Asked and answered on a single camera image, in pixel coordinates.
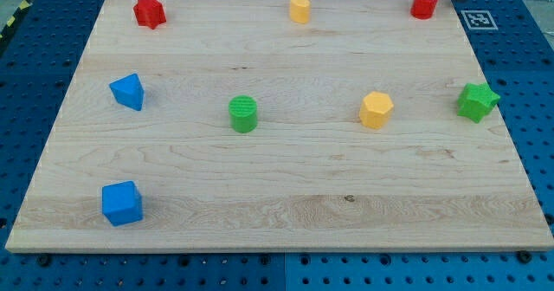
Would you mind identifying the white fiducial marker tag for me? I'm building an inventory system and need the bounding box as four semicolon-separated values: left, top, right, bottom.
461;10;498;30

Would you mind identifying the red star block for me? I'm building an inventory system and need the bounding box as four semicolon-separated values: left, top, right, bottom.
133;0;166;29

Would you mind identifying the yellow hexagon block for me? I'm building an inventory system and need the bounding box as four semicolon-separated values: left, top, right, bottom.
358;91;394;129

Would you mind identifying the yellow heart block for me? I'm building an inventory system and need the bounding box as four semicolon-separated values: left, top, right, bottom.
289;0;311;24

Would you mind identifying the wooden board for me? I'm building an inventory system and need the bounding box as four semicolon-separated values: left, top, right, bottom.
6;0;553;253

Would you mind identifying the blue triangle block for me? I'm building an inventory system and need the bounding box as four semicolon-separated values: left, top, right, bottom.
109;74;145;111

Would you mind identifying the green cylinder block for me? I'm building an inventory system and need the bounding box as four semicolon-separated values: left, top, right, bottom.
228;95;258;133

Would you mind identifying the green star block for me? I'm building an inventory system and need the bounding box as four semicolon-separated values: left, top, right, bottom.
457;82;501;123

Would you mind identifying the red cylinder block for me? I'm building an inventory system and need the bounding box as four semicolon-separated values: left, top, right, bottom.
410;0;438;20

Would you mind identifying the blue cube block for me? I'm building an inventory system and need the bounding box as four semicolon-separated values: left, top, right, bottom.
101;181;143;227

